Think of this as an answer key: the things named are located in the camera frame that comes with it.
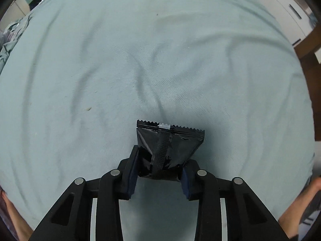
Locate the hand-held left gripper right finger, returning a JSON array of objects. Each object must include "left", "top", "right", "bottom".
[{"left": 181, "top": 159, "right": 289, "bottom": 241}]

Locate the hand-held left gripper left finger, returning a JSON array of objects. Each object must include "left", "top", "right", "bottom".
[{"left": 31, "top": 145, "right": 140, "bottom": 241}]

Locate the black snack packet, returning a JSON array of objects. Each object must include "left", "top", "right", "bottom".
[{"left": 137, "top": 119, "right": 205, "bottom": 182}]

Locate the person's left leg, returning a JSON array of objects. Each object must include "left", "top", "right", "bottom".
[{"left": 0, "top": 190, "right": 34, "bottom": 241}]

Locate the teal bed sheet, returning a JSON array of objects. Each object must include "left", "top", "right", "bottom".
[{"left": 0, "top": 0, "right": 317, "bottom": 233}]

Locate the brown wooden furniture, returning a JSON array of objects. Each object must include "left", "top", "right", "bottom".
[{"left": 293, "top": 26, "right": 321, "bottom": 141}]

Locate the crumpled grey-green blanket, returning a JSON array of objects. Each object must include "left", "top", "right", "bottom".
[{"left": 0, "top": 12, "right": 34, "bottom": 69}]

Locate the white cabinet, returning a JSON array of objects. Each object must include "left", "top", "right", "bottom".
[{"left": 238, "top": 0, "right": 318, "bottom": 47}]

